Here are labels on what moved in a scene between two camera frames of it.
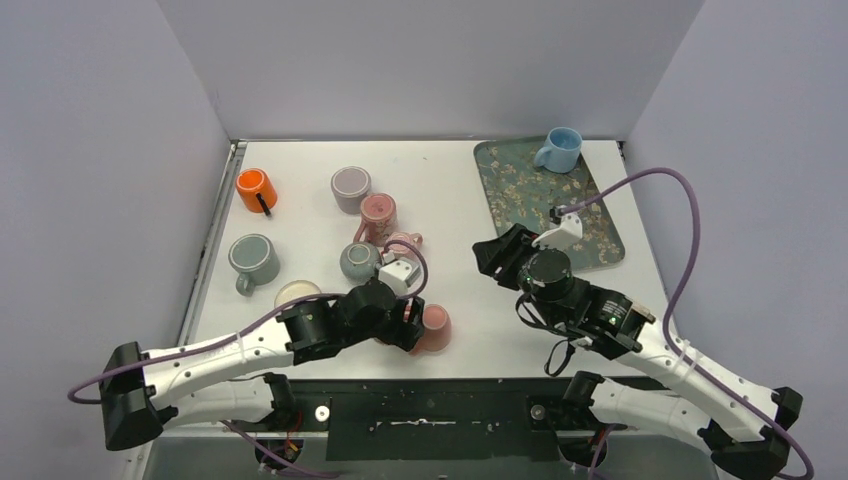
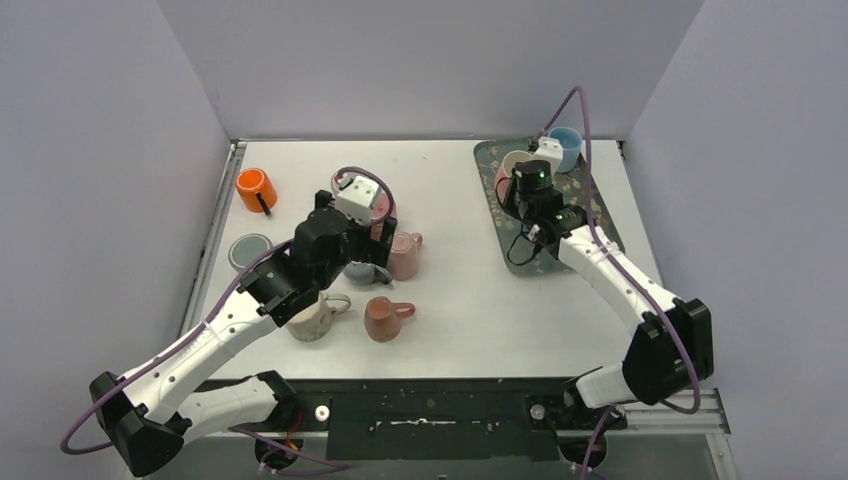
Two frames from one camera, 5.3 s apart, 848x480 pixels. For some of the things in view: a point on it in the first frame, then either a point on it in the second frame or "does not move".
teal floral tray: x=521 y=193 does not move
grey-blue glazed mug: x=358 y=262 does not move
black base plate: x=432 y=419 does not move
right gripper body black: x=513 y=271 → x=515 y=205
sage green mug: x=257 y=259 does not move
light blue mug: x=561 y=150 does not move
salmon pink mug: x=436 y=329 → x=504 y=174
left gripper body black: x=407 y=324 → x=367 y=235
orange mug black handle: x=257 y=191 does not move
